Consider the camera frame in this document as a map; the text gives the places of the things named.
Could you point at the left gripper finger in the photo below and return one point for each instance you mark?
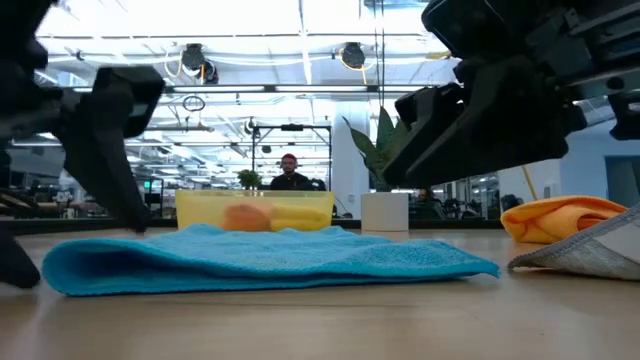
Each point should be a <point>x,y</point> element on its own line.
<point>15,265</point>
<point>105,170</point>

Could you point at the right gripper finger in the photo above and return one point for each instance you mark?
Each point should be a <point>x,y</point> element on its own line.
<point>500,125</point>
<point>425,120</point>

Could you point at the yellow plastic bin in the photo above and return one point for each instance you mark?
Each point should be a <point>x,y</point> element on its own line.
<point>200,210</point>

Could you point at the orange microfiber towel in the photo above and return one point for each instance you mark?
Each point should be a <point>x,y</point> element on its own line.
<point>550,220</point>

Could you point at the pink microfiber towel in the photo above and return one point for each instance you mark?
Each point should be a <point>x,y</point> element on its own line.
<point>247,217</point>

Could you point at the yellow microfiber towel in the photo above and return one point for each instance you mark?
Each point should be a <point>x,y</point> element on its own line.
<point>300,217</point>

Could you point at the blue microfiber towel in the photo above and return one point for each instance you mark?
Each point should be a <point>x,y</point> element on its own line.
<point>250,260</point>

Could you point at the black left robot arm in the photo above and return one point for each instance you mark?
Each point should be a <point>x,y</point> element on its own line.
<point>20,25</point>

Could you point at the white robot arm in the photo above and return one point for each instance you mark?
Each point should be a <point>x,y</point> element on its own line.
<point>65,187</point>

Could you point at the grey microfiber towel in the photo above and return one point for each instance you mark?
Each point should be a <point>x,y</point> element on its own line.
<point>590,255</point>

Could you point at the snake plant in white pot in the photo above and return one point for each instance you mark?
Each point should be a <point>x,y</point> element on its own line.
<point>385,212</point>

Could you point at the small green plant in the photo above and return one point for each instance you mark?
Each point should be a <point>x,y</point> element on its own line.
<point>249,178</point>

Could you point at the person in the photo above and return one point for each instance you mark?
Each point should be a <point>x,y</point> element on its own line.
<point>290,180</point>

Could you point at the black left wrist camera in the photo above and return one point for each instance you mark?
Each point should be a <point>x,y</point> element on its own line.
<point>130,95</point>

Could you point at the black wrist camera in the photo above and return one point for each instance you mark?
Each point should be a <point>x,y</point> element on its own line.
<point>130,95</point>
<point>465,27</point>

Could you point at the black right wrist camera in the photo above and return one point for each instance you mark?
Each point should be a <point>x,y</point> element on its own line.
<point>465,27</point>

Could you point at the black frame stand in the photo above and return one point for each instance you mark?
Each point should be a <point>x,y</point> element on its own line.
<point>292,127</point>

